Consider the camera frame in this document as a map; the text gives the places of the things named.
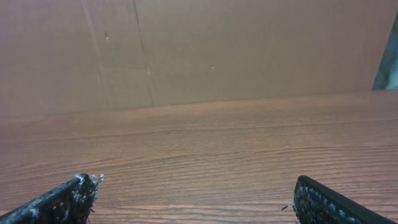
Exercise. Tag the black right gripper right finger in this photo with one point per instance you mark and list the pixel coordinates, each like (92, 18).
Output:
(316, 203)

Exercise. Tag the brown cardboard back panel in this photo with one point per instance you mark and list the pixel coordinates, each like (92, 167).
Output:
(74, 56)

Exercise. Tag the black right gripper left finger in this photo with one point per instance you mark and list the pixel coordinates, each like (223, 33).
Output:
(70, 202)

